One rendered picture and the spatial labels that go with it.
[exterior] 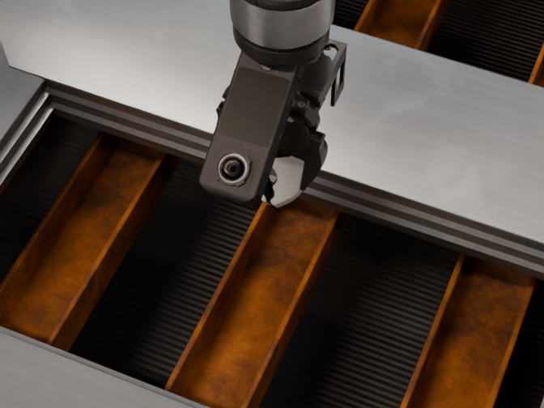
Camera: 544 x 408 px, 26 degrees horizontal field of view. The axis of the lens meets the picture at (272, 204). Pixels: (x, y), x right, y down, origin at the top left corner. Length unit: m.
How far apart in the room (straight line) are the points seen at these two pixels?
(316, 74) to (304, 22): 0.10
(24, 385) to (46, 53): 0.37
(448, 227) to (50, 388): 0.38
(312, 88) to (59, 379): 0.32
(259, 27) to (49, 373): 0.35
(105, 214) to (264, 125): 0.46
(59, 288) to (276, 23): 0.51
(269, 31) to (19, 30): 0.47
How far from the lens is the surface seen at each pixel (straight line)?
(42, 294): 1.24
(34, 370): 1.00
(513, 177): 1.11
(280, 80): 0.86
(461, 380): 1.18
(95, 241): 1.27
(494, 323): 1.22
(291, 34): 0.82
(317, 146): 0.91
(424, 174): 1.10
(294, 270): 1.23
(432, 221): 1.09
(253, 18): 0.82
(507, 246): 1.08
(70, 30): 1.23
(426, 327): 1.36
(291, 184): 0.96
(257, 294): 1.22
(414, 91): 1.17
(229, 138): 0.86
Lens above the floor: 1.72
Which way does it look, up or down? 54 degrees down
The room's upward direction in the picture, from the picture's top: straight up
